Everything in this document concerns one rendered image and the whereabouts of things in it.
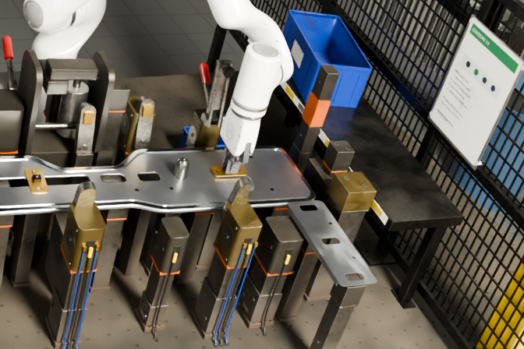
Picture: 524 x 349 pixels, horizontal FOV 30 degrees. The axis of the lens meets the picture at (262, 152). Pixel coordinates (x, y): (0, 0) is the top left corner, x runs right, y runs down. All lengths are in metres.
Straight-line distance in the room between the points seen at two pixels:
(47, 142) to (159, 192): 0.32
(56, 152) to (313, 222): 0.63
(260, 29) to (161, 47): 2.72
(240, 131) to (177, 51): 2.73
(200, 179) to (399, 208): 0.49
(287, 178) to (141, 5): 3.01
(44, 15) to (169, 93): 0.81
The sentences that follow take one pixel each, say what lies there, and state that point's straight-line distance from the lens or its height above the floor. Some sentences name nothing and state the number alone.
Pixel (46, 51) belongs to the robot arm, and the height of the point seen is 1.03.
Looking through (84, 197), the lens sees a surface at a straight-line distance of 2.02.
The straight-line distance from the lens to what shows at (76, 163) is 2.30.
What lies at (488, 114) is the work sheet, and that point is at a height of 1.29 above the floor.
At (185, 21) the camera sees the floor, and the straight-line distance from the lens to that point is 5.22.
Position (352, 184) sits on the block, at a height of 1.06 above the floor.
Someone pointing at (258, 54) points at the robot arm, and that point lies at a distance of 2.13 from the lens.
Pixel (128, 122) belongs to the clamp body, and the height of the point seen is 1.03.
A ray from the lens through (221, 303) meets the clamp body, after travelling 2.25.
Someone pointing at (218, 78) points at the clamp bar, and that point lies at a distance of 2.34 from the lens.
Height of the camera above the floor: 2.31
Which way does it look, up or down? 32 degrees down
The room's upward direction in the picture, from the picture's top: 18 degrees clockwise
